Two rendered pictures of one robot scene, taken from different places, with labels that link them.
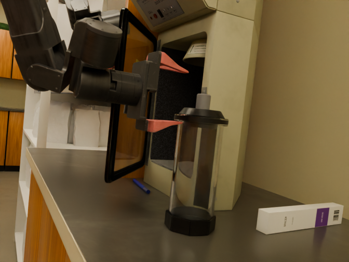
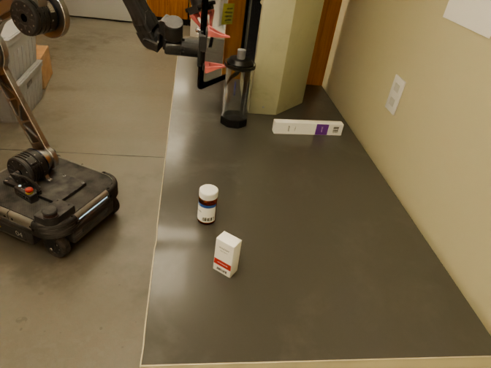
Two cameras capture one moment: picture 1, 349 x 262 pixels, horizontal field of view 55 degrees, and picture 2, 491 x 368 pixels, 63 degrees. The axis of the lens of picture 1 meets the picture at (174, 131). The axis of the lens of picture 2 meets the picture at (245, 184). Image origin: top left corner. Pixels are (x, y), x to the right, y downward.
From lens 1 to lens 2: 0.90 m
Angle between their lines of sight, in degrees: 35
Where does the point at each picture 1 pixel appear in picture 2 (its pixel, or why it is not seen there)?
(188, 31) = not seen: outside the picture
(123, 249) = (188, 128)
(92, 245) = (175, 124)
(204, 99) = (240, 53)
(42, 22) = (145, 20)
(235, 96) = (280, 42)
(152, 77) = (203, 44)
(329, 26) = not seen: outside the picture
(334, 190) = (359, 112)
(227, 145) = (272, 74)
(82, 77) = (166, 46)
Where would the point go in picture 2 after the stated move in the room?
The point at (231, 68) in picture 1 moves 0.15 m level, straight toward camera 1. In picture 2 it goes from (278, 22) to (256, 28)
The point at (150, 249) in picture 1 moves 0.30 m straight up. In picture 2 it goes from (200, 131) to (206, 44)
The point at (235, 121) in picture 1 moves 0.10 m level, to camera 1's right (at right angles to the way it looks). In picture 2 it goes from (279, 58) to (305, 65)
